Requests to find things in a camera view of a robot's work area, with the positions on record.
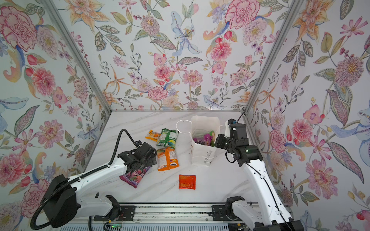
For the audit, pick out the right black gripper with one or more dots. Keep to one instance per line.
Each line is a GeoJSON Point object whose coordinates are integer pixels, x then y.
{"type": "Point", "coordinates": [220, 138]}

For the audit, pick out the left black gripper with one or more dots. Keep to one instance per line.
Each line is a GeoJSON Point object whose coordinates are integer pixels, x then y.
{"type": "Point", "coordinates": [152, 160]}

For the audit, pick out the orange snack pack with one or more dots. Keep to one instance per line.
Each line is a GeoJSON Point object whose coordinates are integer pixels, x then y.
{"type": "Point", "coordinates": [167, 159]}

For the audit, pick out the purple Fox's candy bag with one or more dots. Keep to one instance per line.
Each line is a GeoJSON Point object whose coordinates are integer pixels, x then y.
{"type": "Point", "coordinates": [133, 179]}

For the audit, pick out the green Lays chips bag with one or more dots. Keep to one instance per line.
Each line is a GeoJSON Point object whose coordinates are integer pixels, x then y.
{"type": "Point", "coordinates": [212, 138]}

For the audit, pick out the green snack pack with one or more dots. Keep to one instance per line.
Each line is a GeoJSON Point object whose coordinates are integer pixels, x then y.
{"type": "Point", "coordinates": [167, 138]}

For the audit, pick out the purple berry biscuit pack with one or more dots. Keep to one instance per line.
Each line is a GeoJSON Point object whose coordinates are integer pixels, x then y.
{"type": "Point", "coordinates": [203, 140]}

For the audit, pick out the white paper gift bag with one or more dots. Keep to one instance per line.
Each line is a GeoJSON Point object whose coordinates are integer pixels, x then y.
{"type": "Point", "coordinates": [203, 131]}

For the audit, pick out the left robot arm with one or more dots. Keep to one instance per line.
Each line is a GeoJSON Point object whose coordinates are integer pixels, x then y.
{"type": "Point", "coordinates": [74, 197]}

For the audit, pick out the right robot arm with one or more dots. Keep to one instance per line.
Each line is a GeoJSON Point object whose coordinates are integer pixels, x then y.
{"type": "Point", "coordinates": [273, 215]}

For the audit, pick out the orange small candy packet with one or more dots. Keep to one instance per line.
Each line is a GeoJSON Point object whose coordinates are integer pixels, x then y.
{"type": "Point", "coordinates": [154, 136]}

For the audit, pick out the red small snack packet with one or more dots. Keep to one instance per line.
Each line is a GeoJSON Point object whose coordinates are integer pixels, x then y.
{"type": "Point", "coordinates": [187, 182]}

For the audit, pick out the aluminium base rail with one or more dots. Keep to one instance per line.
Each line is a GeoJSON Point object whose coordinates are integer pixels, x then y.
{"type": "Point", "coordinates": [173, 213]}

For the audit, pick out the right aluminium frame post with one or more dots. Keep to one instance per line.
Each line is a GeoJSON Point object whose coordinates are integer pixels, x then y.
{"type": "Point", "coordinates": [284, 30]}

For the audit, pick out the aluminium frame post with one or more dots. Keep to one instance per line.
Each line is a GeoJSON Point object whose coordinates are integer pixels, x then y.
{"type": "Point", "coordinates": [75, 51]}
{"type": "Point", "coordinates": [284, 30]}

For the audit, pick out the left aluminium frame post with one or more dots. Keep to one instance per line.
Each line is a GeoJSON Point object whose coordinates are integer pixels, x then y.
{"type": "Point", "coordinates": [75, 51]}

